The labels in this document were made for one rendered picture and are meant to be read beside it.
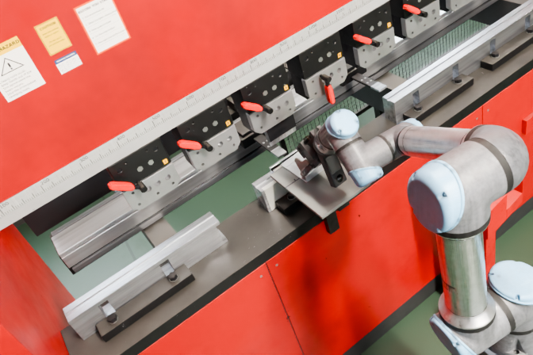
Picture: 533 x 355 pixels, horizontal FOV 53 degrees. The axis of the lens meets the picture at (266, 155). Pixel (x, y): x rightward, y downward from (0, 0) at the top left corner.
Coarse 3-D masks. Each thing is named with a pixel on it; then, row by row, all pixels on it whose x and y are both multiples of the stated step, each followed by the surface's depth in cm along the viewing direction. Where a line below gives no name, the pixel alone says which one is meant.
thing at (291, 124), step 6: (282, 120) 160; (288, 120) 161; (294, 120) 163; (276, 126) 159; (282, 126) 161; (288, 126) 162; (294, 126) 164; (264, 132) 161; (270, 132) 159; (276, 132) 161; (282, 132) 162; (288, 132) 164; (270, 138) 160; (276, 138) 162; (282, 138) 164; (270, 144) 163
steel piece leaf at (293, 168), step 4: (292, 164) 166; (296, 164) 166; (288, 168) 165; (292, 168) 165; (296, 168) 164; (316, 168) 159; (320, 168) 160; (292, 172) 163; (296, 172) 163; (300, 172) 162; (312, 172) 158; (316, 172) 159; (300, 176) 161; (304, 176) 161; (308, 176) 158; (312, 176) 159; (304, 180) 159; (308, 180) 158
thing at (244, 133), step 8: (240, 120) 186; (240, 128) 182; (240, 136) 181; (248, 136) 180; (256, 136) 182; (264, 136) 180; (240, 144) 182; (248, 144) 181; (264, 144) 177; (272, 152) 173; (280, 152) 172
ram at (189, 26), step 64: (0, 0) 103; (64, 0) 109; (128, 0) 116; (192, 0) 124; (256, 0) 134; (320, 0) 145; (384, 0) 158; (128, 64) 123; (192, 64) 132; (0, 128) 113; (64, 128) 121; (128, 128) 130; (0, 192) 119; (64, 192) 127
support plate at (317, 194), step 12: (276, 180) 163; (288, 180) 161; (300, 180) 160; (312, 180) 159; (324, 180) 157; (348, 180) 155; (300, 192) 156; (312, 192) 155; (324, 192) 153; (336, 192) 152; (348, 192) 151; (312, 204) 151; (324, 204) 150; (336, 204) 148; (324, 216) 147
